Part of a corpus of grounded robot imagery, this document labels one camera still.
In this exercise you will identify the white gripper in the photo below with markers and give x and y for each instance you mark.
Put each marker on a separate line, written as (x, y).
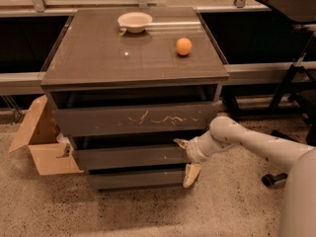
(194, 151)

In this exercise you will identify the grey top drawer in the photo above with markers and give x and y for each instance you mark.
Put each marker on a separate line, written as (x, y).
(135, 119)

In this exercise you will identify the white bowl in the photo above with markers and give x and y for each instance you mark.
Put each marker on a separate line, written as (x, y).
(134, 22)

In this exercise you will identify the white plastic item in box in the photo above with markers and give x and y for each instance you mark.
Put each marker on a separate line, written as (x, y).
(60, 138)

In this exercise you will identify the open cardboard box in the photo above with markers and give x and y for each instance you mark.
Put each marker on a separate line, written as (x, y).
(38, 132)

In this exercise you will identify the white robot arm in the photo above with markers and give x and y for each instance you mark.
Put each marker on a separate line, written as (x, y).
(297, 160)

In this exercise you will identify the grey drawer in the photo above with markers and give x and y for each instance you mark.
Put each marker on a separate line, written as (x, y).
(140, 179)
(135, 156)
(135, 119)

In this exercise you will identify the grey bottom drawer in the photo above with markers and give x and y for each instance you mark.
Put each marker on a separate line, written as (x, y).
(140, 179)

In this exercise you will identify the grey three-drawer cabinet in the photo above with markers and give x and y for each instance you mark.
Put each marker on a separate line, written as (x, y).
(99, 65)

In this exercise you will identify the orange fruit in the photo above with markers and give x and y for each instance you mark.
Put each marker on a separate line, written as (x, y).
(183, 46)

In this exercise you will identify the black side table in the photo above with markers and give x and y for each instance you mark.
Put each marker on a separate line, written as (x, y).
(267, 49)

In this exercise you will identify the black office chair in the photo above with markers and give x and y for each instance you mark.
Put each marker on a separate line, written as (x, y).
(307, 103)

